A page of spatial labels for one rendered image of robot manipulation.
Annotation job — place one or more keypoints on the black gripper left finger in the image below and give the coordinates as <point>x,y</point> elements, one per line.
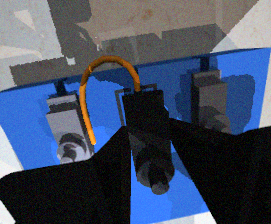
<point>103,180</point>

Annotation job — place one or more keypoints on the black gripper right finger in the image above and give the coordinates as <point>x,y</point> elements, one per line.
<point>222,166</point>

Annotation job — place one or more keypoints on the blue flat deck plate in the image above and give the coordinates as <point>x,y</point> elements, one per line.
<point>221,91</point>

